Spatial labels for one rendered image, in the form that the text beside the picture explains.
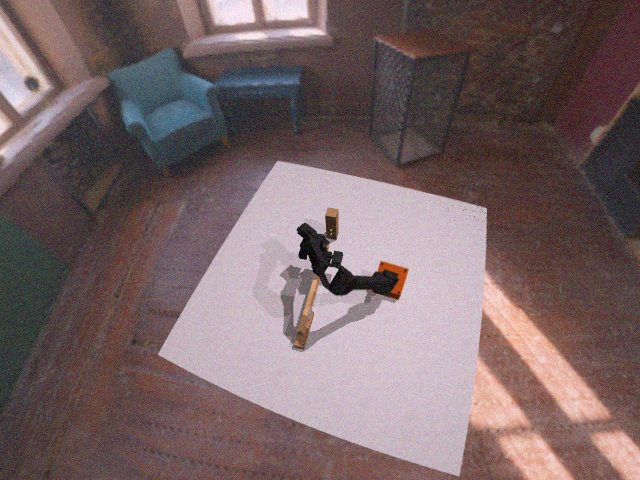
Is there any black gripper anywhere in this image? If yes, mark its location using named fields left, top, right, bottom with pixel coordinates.
left=298, top=246, right=343, bottom=265

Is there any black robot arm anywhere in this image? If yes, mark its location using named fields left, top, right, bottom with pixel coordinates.
left=296, top=223, right=399, bottom=296

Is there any long brown wooden rail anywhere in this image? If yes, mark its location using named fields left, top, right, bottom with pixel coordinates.
left=298, top=274, right=320, bottom=336

